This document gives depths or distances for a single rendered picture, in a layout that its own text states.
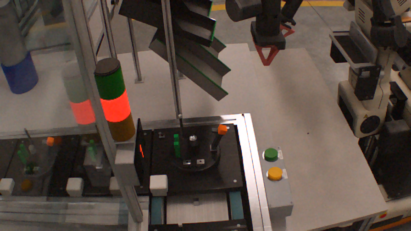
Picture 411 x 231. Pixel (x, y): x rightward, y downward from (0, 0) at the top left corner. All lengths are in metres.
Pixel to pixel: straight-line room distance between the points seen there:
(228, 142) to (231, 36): 2.45
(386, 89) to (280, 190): 0.72
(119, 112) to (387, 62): 1.07
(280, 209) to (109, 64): 0.57
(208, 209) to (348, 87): 0.88
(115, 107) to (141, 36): 2.99
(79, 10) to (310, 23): 3.39
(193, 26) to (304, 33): 2.58
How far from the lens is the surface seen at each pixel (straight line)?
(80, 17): 0.56
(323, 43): 3.50
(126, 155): 0.70
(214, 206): 0.99
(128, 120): 0.67
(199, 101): 1.37
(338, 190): 1.13
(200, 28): 1.11
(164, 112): 1.34
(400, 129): 1.58
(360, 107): 1.52
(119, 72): 0.61
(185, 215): 0.98
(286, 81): 1.48
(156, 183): 0.96
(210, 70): 1.23
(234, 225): 0.90
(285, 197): 0.96
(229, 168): 1.00
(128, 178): 0.72
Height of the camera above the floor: 1.74
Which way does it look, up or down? 42 degrees down
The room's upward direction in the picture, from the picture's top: 4 degrees counter-clockwise
